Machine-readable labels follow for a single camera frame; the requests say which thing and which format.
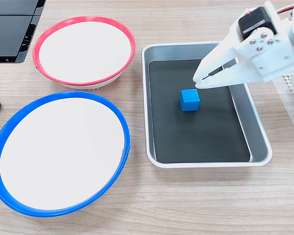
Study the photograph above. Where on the blue cube block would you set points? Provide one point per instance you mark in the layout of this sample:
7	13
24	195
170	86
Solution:
189	100

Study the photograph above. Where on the silver metal tray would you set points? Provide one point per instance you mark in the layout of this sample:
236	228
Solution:
257	122

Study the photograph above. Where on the black tray liner mat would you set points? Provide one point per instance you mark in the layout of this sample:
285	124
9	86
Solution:
198	137

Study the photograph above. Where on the white dish red rim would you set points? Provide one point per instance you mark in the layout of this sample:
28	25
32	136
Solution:
84	51

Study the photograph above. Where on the white dish blue rim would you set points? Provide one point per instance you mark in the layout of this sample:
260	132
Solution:
61	151

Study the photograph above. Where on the white mesh mat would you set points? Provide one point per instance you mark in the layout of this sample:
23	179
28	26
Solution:
290	84

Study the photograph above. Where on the pale translucent sheet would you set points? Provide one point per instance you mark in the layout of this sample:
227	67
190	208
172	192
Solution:
291	120

